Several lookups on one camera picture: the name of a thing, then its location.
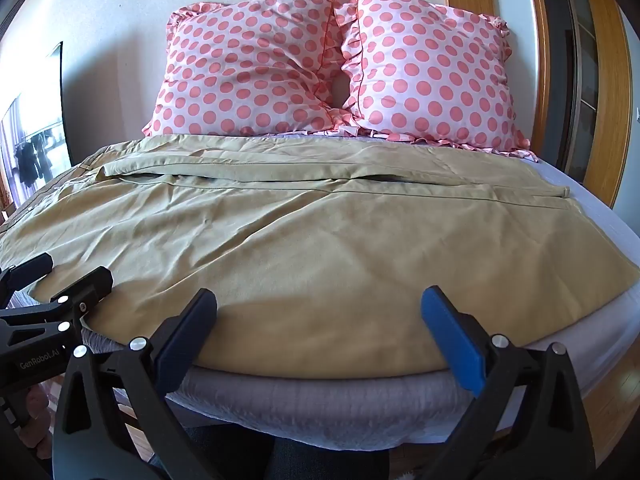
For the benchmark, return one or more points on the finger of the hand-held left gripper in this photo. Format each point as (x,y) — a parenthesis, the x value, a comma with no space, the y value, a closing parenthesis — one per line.
(35,265)
(95,282)

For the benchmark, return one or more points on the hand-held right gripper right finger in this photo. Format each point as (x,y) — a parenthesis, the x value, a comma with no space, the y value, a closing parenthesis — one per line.
(452,332)

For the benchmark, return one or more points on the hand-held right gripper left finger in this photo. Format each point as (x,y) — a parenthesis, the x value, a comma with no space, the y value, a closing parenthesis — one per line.
(187,327)

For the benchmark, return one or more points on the olive tan bed cover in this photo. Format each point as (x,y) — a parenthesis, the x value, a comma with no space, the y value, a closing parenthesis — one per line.
(310,240)

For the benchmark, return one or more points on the window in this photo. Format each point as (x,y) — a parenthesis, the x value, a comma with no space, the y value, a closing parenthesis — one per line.
(31,135)

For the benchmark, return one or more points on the bed with grey sheet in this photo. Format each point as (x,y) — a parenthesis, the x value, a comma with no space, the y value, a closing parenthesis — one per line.
(320,405)

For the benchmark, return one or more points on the pink polka dot pillow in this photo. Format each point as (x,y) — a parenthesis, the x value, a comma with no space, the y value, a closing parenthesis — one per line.
(245,67)
(430,67)

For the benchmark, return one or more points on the wooden door frame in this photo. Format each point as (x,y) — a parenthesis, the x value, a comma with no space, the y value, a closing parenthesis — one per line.
(570,70)

